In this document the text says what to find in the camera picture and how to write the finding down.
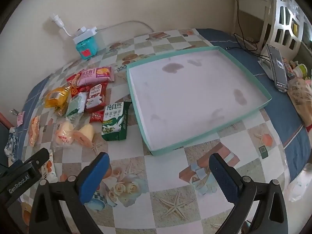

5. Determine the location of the orange snack in clear packet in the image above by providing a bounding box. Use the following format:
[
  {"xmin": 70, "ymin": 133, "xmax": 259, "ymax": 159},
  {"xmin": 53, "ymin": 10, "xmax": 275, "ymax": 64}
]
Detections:
[{"xmin": 27, "ymin": 116, "xmax": 41, "ymax": 148}]

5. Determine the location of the dark green biscuit packet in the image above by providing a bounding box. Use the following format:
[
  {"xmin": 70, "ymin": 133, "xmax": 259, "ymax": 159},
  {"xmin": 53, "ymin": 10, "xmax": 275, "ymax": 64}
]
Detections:
[{"xmin": 101, "ymin": 102, "xmax": 132, "ymax": 141}]

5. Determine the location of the blue and white plastic bag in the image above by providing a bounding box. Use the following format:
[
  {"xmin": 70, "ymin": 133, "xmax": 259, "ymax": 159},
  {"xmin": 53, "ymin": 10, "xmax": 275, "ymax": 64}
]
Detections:
[{"xmin": 4, "ymin": 127, "xmax": 17, "ymax": 162}]

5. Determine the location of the small pink opened snack packet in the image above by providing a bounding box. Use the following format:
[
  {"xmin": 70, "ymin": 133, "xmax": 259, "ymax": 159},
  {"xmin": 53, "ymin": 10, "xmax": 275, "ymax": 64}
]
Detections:
[{"xmin": 9, "ymin": 108, "xmax": 26, "ymax": 127}]

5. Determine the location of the yellow-green cup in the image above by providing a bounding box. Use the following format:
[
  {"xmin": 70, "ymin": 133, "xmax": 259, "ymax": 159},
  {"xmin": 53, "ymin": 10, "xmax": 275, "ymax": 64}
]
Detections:
[{"xmin": 294, "ymin": 63, "xmax": 309, "ymax": 78}]

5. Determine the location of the dark red cow snack packet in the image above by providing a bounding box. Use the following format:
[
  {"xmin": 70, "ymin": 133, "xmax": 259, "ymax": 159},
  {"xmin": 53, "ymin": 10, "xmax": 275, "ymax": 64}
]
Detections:
[{"xmin": 84, "ymin": 83, "xmax": 108, "ymax": 114}]

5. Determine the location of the black smartphone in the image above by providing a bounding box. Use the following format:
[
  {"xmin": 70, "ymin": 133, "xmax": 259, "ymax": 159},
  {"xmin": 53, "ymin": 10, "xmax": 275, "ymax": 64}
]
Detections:
[{"xmin": 266, "ymin": 43, "xmax": 289, "ymax": 90}]

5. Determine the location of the large pink snack packet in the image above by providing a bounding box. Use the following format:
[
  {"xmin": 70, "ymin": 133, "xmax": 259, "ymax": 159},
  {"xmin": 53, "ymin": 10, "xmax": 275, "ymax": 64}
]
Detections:
[{"xmin": 77, "ymin": 66, "xmax": 115, "ymax": 86}]

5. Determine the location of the small teal box red label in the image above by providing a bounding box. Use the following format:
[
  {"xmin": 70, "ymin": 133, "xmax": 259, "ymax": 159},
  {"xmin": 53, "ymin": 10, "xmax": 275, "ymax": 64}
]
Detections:
[{"xmin": 75, "ymin": 35, "xmax": 98, "ymax": 60}]

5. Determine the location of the white phone stand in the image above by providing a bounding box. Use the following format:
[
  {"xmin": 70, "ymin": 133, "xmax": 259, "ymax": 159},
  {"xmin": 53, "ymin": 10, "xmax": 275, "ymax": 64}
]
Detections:
[{"xmin": 258, "ymin": 55, "xmax": 276, "ymax": 80}]

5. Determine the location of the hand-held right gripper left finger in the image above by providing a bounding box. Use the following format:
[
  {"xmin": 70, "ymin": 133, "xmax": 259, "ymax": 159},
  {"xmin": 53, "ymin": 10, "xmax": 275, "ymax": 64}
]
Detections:
[{"xmin": 29, "ymin": 152, "xmax": 110, "ymax": 234}]

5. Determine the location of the red patterned snack packet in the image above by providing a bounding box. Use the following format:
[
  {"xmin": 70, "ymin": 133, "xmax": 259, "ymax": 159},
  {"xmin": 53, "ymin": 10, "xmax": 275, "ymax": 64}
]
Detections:
[{"xmin": 66, "ymin": 74, "xmax": 84, "ymax": 95}]

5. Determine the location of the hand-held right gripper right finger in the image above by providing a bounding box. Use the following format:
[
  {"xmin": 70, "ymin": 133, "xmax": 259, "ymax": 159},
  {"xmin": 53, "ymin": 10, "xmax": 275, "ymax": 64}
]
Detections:
[{"xmin": 209, "ymin": 153, "xmax": 289, "ymax": 234}]

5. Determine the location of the teal shallow cardboard tray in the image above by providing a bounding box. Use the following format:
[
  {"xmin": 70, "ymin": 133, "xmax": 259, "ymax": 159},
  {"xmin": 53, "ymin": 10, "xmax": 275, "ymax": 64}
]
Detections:
[{"xmin": 126, "ymin": 46, "xmax": 273, "ymax": 156}]

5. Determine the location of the white power cable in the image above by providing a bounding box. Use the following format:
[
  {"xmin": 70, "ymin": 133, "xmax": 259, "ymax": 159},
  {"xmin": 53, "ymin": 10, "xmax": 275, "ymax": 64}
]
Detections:
[{"xmin": 96, "ymin": 20, "xmax": 154, "ymax": 34}]

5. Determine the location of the white gooseneck lamp socket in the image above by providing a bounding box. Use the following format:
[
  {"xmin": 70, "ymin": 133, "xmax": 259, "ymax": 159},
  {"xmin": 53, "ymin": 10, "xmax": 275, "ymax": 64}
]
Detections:
[{"xmin": 49, "ymin": 14, "xmax": 74, "ymax": 37}]

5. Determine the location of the small red snack packet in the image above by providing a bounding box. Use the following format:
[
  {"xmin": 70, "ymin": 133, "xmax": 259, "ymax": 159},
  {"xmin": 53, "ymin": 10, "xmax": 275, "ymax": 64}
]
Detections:
[{"xmin": 89, "ymin": 111, "xmax": 105, "ymax": 123}]

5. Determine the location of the green and white cracker packet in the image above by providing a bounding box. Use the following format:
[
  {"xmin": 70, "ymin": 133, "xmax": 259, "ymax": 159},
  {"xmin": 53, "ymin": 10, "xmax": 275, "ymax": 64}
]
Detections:
[{"xmin": 66, "ymin": 92, "xmax": 88, "ymax": 117}]

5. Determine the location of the yellow snack packet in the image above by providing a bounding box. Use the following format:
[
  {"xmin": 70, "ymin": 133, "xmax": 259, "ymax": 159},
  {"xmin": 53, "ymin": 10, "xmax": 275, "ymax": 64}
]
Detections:
[{"xmin": 44, "ymin": 86, "xmax": 72, "ymax": 110}]

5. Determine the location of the white packet with orange print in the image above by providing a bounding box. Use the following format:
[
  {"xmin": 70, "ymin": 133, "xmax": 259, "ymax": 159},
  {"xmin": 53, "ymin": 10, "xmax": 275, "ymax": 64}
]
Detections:
[{"xmin": 40, "ymin": 149, "xmax": 59, "ymax": 183}]

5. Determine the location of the white lattice shelf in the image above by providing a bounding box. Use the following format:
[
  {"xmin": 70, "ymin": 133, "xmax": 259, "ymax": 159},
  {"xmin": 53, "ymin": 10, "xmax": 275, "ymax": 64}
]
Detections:
[{"xmin": 268, "ymin": 0, "xmax": 312, "ymax": 61}]

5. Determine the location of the white power strip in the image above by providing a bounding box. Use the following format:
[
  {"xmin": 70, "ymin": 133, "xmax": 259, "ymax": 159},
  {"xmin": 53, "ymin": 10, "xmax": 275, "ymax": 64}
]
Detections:
[{"xmin": 73, "ymin": 26, "xmax": 98, "ymax": 44}]

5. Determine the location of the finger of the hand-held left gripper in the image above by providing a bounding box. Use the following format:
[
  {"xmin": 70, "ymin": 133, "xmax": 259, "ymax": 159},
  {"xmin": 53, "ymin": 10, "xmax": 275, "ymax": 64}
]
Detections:
[{"xmin": 23, "ymin": 148, "xmax": 51, "ymax": 173}]

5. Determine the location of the clear plastic bag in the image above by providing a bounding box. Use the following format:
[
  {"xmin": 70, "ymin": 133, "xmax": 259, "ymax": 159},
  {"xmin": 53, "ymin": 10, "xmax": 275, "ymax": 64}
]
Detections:
[{"xmin": 288, "ymin": 166, "xmax": 312, "ymax": 201}]

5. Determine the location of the black cable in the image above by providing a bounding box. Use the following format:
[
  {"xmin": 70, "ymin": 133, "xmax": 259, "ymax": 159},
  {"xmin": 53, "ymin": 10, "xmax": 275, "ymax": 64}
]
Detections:
[{"xmin": 225, "ymin": 0, "xmax": 270, "ymax": 60}]

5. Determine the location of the dark cabinet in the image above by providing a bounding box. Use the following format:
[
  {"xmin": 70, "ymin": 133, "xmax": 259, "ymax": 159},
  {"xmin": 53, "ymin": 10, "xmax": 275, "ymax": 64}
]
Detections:
[{"xmin": 0, "ymin": 124, "xmax": 9, "ymax": 168}]

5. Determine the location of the bread in clear wrapper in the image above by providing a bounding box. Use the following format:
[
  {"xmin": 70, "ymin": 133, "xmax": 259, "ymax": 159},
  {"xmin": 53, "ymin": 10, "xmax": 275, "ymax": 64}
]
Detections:
[
  {"xmin": 73, "ymin": 124, "xmax": 95, "ymax": 149},
  {"xmin": 52, "ymin": 121, "xmax": 76, "ymax": 149}
]

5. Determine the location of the reddish wooden post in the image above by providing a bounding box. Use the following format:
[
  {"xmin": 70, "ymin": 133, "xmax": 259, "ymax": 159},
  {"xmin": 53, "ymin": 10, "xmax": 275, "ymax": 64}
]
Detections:
[{"xmin": 0, "ymin": 112, "xmax": 15, "ymax": 129}]

